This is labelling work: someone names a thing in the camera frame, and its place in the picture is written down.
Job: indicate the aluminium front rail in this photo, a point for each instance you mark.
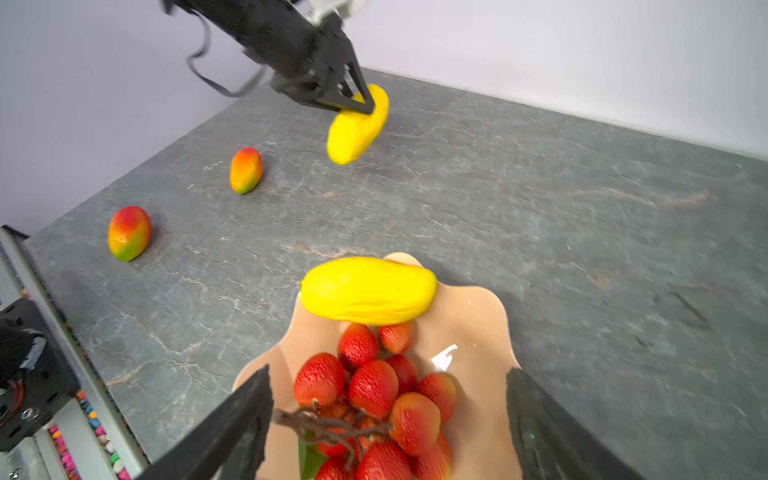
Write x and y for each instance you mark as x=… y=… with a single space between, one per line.
x=88 y=437

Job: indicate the yellow fake fruit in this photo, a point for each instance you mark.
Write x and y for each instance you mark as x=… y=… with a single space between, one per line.
x=352 y=133
x=367 y=290

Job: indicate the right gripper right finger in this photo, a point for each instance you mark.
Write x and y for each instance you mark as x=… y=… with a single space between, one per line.
x=549 y=442

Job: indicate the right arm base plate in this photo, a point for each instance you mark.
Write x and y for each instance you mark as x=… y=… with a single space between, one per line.
x=36 y=380

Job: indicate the mango red green front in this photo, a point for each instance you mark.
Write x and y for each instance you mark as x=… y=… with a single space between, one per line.
x=129 y=233

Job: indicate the mango orange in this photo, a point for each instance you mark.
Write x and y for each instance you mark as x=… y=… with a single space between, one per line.
x=246 y=170

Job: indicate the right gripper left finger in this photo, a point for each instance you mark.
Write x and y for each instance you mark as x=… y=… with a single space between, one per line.
x=229 y=443

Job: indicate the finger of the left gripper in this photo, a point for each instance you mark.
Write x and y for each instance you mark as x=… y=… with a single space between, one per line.
x=356 y=90

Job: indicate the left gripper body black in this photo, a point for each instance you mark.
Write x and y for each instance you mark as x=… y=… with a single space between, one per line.
x=309 y=60

